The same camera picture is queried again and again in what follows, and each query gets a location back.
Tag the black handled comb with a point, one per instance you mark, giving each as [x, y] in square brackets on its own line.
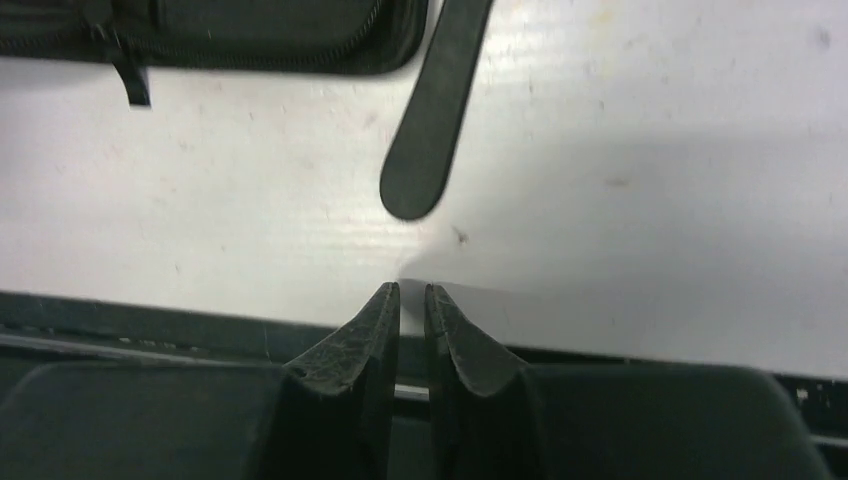
[419, 160]

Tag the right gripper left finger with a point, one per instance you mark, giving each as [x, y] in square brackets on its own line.
[336, 399]

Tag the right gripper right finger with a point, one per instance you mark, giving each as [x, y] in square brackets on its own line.
[481, 423]

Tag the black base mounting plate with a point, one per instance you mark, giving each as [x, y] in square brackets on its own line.
[55, 329]

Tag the black zippered tool case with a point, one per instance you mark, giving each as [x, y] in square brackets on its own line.
[358, 38]

